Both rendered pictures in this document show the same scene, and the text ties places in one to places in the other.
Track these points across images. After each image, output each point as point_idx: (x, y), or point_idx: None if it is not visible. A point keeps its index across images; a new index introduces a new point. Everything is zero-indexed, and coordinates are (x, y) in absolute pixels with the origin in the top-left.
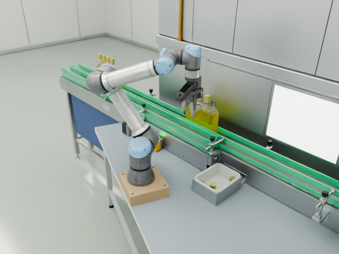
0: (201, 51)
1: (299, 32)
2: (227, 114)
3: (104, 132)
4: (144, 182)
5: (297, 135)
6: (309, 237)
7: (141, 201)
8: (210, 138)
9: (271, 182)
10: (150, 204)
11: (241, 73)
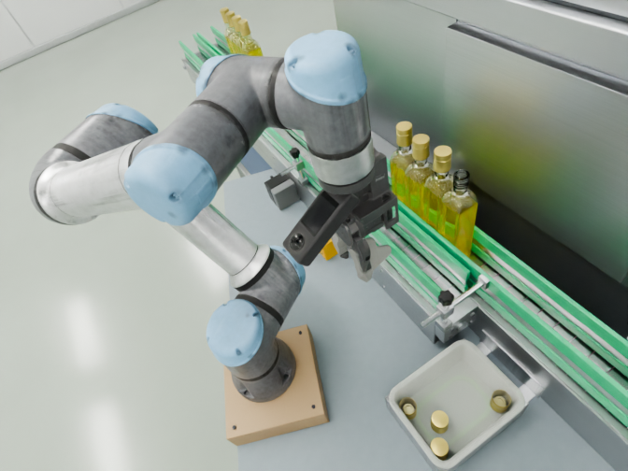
0: (359, 70)
1: None
2: (508, 192)
3: (238, 196)
4: (264, 397)
5: None
6: None
7: (259, 437)
8: (438, 299)
9: (627, 455)
10: (280, 446)
11: (574, 83)
